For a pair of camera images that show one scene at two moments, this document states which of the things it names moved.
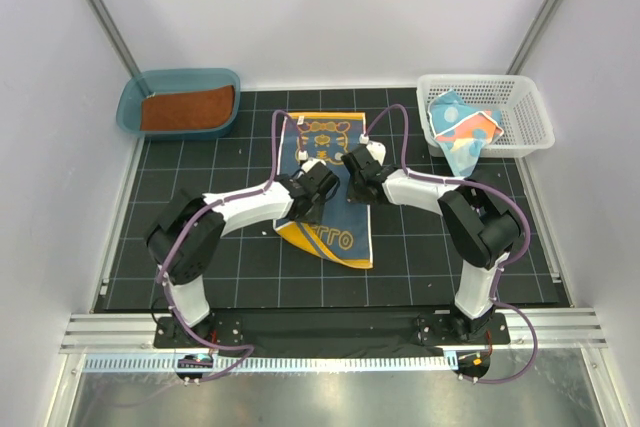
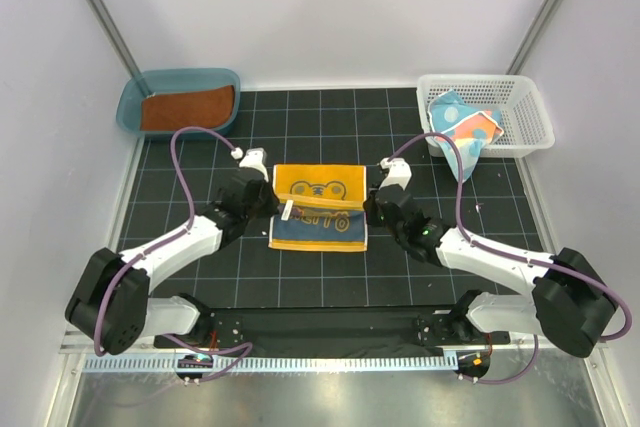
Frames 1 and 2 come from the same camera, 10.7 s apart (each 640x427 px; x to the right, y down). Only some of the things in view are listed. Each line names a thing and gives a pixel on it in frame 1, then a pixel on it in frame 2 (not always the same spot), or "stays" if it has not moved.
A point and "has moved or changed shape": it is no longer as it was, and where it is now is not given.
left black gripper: [315, 215] → [271, 207]
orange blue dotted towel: [463, 131] stays
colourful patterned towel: [344, 233] has moved or changed shape
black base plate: [334, 330] stays
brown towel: [209, 108] stays
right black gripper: [353, 196] → [370, 205]
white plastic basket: [524, 119] stays
